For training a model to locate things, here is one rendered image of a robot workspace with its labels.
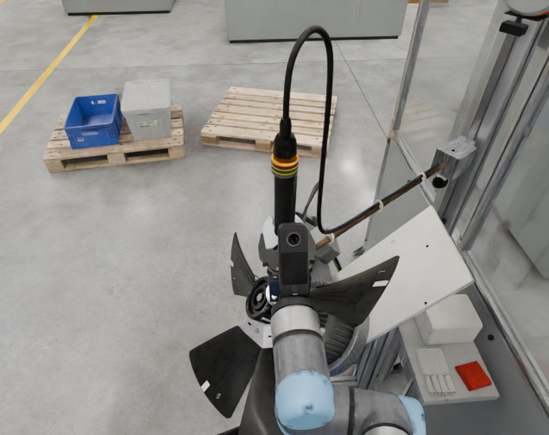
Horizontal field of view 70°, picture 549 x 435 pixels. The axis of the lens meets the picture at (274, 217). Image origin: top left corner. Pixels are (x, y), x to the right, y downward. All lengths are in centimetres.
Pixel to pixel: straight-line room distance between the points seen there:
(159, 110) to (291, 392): 324
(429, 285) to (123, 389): 177
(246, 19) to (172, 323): 471
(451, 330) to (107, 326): 193
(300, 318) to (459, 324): 90
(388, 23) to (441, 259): 573
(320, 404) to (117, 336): 210
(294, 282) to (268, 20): 575
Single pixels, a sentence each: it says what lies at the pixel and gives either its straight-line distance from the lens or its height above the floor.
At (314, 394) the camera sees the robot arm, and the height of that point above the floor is 158.
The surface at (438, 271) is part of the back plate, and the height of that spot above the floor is 132.
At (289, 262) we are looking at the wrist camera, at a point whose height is 161.
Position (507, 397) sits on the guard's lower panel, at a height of 83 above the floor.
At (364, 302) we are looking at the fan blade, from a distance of 82.
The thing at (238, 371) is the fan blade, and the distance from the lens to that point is 117.
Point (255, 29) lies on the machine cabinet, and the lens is 627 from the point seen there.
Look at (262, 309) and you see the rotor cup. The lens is 100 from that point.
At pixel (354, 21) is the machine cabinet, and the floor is 27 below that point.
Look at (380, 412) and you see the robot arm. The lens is 64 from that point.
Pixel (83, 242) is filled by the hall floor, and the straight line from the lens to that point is 316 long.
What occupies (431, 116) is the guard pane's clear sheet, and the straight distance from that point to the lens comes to 183.
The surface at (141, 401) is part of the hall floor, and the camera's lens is 233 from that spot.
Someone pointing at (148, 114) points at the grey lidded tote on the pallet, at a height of 42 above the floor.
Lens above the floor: 207
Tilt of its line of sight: 43 degrees down
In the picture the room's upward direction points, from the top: straight up
